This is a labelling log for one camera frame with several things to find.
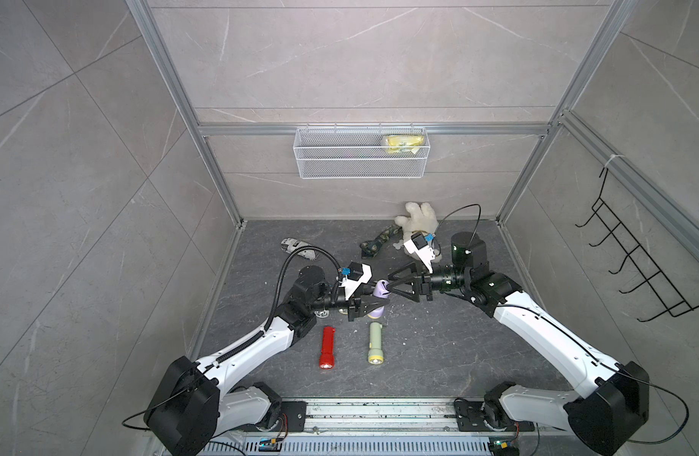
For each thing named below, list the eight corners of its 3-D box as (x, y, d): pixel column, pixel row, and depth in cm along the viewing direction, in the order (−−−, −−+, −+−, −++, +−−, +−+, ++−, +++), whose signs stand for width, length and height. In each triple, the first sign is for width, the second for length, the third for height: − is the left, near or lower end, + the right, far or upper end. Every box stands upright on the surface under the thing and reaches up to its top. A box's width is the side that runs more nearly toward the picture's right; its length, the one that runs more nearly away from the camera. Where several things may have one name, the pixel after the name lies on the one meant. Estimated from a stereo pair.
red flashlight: (320, 369, 84) (319, 365, 81) (323, 330, 91) (322, 326, 89) (333, 369, 84) (332, 365, 81) (335, 330, 91) (334, 326, 89)
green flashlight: (369, 364, 84) (369, 360, 82) (367, 326, 92) (368, 322, 89) (383, 364, 84) (384, 360, 82) (381, 326, 92) (382, 322, 89)
